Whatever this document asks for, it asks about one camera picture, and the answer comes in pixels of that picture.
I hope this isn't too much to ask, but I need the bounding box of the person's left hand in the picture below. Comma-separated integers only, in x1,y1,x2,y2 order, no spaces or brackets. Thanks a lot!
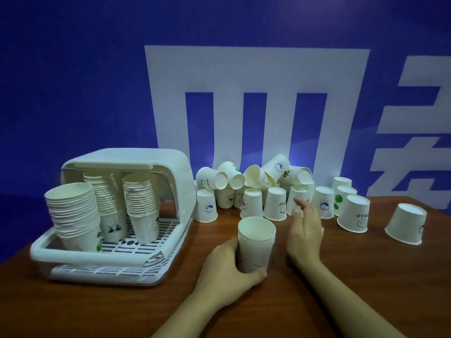
194,237,268,309

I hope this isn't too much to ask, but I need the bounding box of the person's right hand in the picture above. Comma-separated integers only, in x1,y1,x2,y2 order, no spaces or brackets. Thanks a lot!
286,198,325,268

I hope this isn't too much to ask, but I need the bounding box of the blue print white paper cup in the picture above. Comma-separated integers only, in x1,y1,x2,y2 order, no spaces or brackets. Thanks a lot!
239,242,274,274

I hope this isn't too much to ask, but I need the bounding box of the nested stack of paper cups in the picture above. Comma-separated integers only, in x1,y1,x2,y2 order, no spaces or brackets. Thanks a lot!
122,172,160,218
45,183,102,239
238,217,277,246
83,171,124,214

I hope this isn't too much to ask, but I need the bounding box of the pile of paper cups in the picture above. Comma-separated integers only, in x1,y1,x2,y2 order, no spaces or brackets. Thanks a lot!
194,154,428,246

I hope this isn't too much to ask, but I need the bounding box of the percent print white paper cup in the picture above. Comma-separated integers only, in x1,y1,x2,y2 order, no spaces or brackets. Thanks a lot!
128,211,160,245

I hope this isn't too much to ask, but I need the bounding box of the panda print white paper cup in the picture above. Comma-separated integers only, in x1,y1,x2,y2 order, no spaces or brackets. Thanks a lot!
100,209,128,243

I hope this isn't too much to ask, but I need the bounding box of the white plastic storage box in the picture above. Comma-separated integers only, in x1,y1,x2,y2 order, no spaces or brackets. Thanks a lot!
30,148,197,286

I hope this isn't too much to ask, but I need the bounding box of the green leaf print paper cup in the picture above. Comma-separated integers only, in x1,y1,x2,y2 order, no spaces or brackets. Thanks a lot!
62,225,103,253

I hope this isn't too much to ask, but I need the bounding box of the person's right forearm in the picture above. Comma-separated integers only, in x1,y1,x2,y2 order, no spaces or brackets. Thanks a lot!
295,260,406,338

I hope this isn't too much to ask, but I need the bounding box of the white slotted drain tray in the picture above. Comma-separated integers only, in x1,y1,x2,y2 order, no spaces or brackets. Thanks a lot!
49,216,191,284

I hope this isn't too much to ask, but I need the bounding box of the brown wooden table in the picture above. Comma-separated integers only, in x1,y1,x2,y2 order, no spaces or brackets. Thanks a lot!
0,195,451,338

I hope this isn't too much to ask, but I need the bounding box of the blue white backdrop banner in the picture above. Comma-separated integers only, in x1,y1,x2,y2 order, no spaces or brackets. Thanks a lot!
0,0,451,264

